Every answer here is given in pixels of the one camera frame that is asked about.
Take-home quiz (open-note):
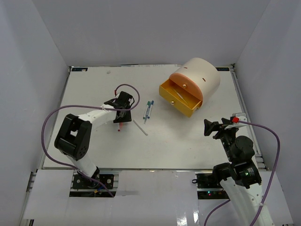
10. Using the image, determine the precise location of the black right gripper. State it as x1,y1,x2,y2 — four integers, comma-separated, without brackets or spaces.
204,118,238,162

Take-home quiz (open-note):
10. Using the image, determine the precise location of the yellow drawer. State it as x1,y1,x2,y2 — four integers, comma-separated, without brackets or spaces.
159,79,203,118

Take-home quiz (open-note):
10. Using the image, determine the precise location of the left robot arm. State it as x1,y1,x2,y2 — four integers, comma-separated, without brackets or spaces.
54,91,135,188

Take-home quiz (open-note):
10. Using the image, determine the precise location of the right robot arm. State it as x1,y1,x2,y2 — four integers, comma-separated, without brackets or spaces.
204,113,276,226

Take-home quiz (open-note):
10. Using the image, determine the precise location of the green cap white marker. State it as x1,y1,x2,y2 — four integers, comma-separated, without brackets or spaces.
143,101,151,119

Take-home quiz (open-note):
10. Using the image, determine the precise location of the blue cap white marker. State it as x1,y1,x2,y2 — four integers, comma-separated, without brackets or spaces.
147,100,154,119

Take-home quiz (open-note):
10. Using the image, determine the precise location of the white pen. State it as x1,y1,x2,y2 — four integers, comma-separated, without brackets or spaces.
133,120,148,136

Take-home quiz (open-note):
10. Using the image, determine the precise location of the cream round drawer cabinet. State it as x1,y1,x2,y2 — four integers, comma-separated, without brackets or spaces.
175,57,221,104

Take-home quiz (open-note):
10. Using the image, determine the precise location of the dark XDOF logo sticker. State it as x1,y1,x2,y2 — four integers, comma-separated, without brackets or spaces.
216,67,230,71

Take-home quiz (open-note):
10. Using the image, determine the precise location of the pink top drawer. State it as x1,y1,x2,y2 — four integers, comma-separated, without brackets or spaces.
169,73,203,101

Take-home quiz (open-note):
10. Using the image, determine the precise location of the left XDOF logo sticker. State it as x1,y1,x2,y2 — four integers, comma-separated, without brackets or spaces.
71,67,88,72

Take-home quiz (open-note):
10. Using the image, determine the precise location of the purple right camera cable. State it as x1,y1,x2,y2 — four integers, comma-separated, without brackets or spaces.
203,120,281,226

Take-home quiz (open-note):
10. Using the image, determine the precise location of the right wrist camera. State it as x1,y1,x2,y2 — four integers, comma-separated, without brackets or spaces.
225,113,247,129

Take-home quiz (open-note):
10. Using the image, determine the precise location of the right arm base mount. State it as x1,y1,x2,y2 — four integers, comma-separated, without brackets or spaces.
191,169,229,200

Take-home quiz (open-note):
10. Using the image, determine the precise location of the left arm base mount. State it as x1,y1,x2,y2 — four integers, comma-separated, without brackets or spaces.
69,173,118,198

